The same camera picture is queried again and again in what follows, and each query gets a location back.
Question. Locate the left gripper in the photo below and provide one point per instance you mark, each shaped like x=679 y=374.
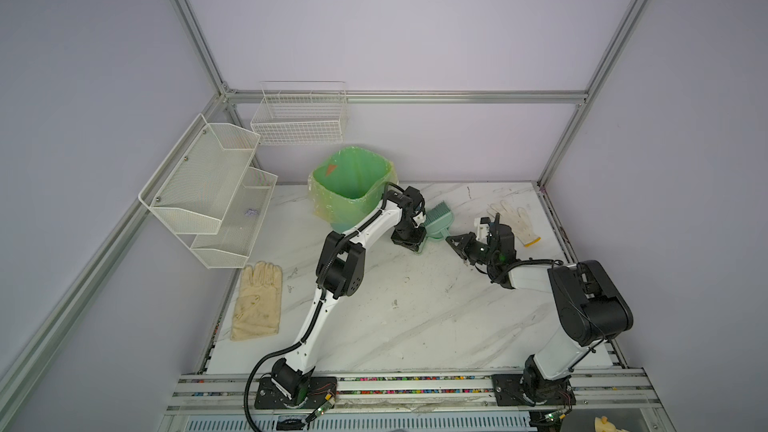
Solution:
x=412 y=244

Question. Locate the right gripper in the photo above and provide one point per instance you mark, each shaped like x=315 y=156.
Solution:
x=467 y=241

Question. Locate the green hand brush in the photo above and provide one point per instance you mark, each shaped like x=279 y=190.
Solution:
x=438 y=219

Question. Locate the green plastic dustpan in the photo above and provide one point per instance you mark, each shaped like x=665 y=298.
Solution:
x=440 y=237

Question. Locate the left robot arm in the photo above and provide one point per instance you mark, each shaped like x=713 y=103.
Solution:
x=339 y=274

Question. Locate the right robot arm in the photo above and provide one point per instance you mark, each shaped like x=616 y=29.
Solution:
x=589 y=306

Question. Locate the white glove yellow cuff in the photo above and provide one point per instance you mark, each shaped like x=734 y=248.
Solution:
x=518 y=219

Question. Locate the green trash bin with bag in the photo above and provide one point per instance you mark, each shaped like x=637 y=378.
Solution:
x=348 y=185

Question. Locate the beige work glove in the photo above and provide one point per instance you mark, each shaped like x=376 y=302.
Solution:
x=258 y=306

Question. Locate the white mesh two-tier shelf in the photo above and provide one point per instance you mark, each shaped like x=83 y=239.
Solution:
x=210 y=194

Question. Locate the yellow object bottom right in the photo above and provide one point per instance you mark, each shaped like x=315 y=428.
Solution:
x=603 y=424

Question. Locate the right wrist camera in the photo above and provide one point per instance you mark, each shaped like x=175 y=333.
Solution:
x=482 y=232

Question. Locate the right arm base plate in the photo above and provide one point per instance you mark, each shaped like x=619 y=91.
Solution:
x=510 y=390

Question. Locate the white wire basket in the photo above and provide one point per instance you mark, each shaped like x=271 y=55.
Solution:
x=301 y=113

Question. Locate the aluminium front rail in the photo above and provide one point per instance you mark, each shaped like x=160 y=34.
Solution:
x=418 y=392

